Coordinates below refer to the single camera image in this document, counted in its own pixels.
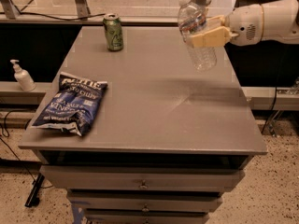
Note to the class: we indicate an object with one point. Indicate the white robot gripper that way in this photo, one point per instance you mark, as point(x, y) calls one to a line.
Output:
point(245, 25)

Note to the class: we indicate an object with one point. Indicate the clear plastic water bottle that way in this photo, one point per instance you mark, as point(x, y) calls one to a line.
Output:
point(191, 22)

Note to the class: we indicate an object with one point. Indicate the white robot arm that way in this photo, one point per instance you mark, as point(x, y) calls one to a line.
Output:
point(280, 22)

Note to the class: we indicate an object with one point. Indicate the white pump dispenser bottle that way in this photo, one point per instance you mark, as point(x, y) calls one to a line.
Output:
point(23, 77)

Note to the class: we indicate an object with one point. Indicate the green soda can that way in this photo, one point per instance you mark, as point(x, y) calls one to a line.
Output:
point(113, 32)

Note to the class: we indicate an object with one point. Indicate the grey drawer cabinet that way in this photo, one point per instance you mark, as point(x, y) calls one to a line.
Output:
point(167, 142)

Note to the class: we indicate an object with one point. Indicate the blue potato chips bag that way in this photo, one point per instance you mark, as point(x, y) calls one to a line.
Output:
point(74, 107)

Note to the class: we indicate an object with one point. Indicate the black bar on floor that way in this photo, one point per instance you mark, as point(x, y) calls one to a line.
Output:
point(33, 199)

